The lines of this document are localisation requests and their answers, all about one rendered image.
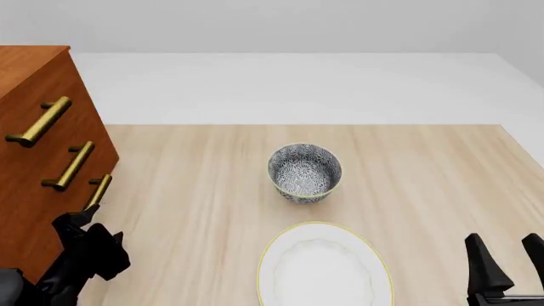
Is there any blue white patterned bowl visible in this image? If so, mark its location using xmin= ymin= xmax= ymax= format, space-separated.
xmin=266 ymin=143 xmax=343 ymax=206

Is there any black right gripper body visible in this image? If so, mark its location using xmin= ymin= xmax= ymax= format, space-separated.
xmin=466 ymin=288 xmax=544 ymax=306

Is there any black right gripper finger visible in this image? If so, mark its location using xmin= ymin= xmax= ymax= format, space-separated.
xmin=521 ymin=232 xmax=544 ymax=290
xmin=463 ymin=232 xmax=516 ymax=296

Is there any white plate with yellow rim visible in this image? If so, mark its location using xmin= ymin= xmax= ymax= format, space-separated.
xmin=256 ymin=220 xmax=396 ymax=306

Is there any longest brass bar handle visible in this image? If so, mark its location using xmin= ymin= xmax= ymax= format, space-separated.
xmin=4 ymin=95 xmax=73 ymax=149

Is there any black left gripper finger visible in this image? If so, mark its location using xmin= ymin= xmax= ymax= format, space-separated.
xmin=84 ymin=222 xmax=132 ymax=282
xmin=51 ymin=202 xmax=102 ymax=247

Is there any wooden drawer, longest brass handle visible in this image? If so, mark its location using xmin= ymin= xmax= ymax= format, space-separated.
xmin=0 ymin=48 xmax=93 ymax=186

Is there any wooden cabinet with drawers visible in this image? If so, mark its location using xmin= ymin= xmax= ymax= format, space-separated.
xmin=0 ymin=45 xmax=122 ymax=286

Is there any mid-length brass bar handle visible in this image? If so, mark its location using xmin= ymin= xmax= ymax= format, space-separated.
xmin=41 ymin=140 xmax=96 ymax=192

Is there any wooden drawer, mid-length brass handle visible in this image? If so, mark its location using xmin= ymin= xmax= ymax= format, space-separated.
xmin=0 ymin=94 xmax=109 ymax=268

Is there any shortest brass bar handle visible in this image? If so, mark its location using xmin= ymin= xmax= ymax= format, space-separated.
xmin=83 ymin=173 xmax=114 ymax=212

